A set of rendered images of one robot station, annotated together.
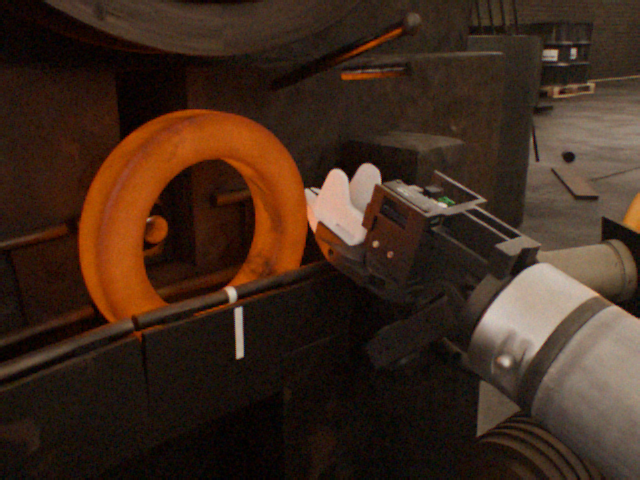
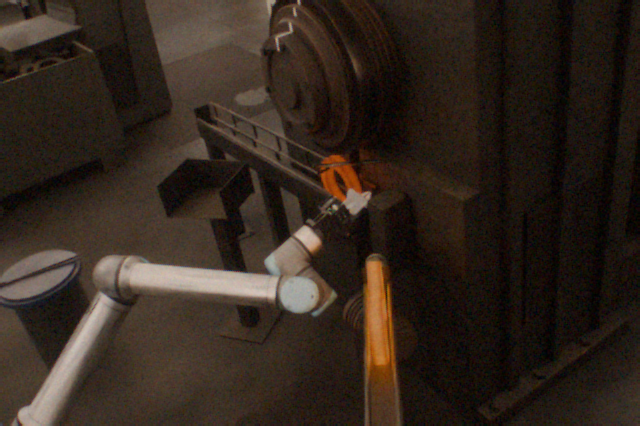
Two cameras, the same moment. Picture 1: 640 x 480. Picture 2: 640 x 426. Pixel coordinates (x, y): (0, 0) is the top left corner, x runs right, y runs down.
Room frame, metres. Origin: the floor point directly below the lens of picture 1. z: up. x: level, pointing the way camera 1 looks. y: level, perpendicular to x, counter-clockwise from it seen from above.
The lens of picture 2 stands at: (0.87, -1.56, 1.75)
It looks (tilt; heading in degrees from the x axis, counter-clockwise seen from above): 33 degrees down; 105
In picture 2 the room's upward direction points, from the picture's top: 11 degrees counter-clockwise
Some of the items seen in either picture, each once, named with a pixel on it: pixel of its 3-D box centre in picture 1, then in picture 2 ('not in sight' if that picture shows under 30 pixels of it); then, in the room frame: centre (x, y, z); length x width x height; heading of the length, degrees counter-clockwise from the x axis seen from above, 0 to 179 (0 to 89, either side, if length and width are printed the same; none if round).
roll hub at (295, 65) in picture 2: not in sight; (292, 85); (0.42, 0.02, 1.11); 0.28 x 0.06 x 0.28; 132
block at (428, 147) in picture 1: (398, 254); (392, 231); (0.66, -0.08, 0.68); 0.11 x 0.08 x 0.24; 42
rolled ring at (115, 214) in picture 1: (204, 234); (340, 183); (0.49, 0.09, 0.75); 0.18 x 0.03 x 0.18; 133
